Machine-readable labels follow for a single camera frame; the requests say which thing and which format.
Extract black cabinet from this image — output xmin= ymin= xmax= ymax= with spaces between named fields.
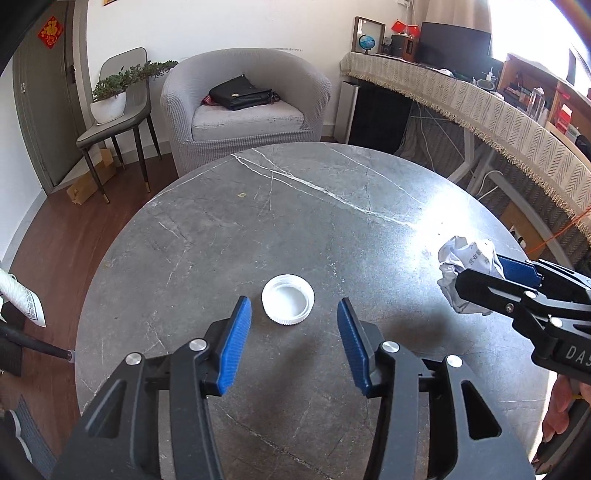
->
xmin=339 ymin=78 xmax=413 ymax=154

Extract potted plant white pot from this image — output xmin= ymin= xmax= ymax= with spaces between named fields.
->
xmin=90 ymin=60 xmax=179 ymax=125

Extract black leg metal tip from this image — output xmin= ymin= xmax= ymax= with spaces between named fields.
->
xmin=0 ymin=323 xmax=75 ymax=364

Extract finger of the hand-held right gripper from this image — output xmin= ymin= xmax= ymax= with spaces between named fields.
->
xmin=499 ymin=256 xmax=591 ymax=306
xmin=455 ymin=267 xmax=563 ymax=331

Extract round grey marble table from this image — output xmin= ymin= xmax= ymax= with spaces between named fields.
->
xmin=74 ymin=142 xmax=555 ymax=480

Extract dark picture frame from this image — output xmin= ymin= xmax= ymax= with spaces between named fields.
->
xmin=352 ymin=16 xmax=386 ymax=54

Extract white paper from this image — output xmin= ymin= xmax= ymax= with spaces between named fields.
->
xmin=438 ymin=235 xmax=506 ymax=315

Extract black leather bag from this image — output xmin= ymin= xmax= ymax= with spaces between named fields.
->
xmin=209 ymin=75 xmax=281 ymax=112

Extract white plastic lid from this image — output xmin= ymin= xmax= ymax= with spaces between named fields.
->
xmin=261 ymin=274 xmax=316 ymax=326

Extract orange cable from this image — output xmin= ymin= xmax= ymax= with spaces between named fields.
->
xmin=529 ymin=212 xmax=591 ymax=254

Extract white fringed cloth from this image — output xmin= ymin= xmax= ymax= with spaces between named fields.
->
xmin=0 ymin=270 xmax=47 ymax=328

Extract cream fringed tablecloth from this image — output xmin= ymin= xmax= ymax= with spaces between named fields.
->
xmin=339 ymin=51 xmax=591 ymax=227

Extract light grey armchair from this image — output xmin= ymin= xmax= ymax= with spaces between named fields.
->
xmin=160 ymin=47 xmax=332 ymax=178

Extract person's right hand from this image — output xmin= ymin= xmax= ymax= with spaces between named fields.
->
xmin=542 ymin=374 xmax=583 ymax=444

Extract black monitor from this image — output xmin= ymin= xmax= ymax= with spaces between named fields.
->
xmin=418 ymin=21 xmax=492 ymax=70

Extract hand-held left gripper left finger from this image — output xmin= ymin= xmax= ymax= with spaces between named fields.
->
xmin=51 ymin=295 xmax=253 ymax=480

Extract red door decoration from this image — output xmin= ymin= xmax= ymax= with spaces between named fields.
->
xmin=38 ymin=16 xmax=63 ymax=49

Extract cardboard box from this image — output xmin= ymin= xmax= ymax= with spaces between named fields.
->
xmin=66 ymin=148 xmax=118 ymax=205

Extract wooden desk shelf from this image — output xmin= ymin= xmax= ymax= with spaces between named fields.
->
xmin=496 ymin=53 xmax=591 ymax=139

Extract grey door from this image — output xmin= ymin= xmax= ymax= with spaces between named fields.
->
xmin=11 ymin=0 xmax=93 ymax=195

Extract white desk frame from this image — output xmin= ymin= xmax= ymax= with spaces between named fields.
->
xmin=445 ymin=134 xmax=573 ymax=268

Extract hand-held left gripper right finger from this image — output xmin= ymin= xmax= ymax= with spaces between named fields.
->
xmin=336 ymin=298 xmax=532 ymax=480

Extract grey chair black legs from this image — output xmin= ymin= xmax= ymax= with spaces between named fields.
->
xmin=76 ymin=47 xmax=162 ymax=204

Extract grey striped door mat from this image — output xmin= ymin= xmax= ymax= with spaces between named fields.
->
xmin=16 ymin=394 xmax=58 ymax=467

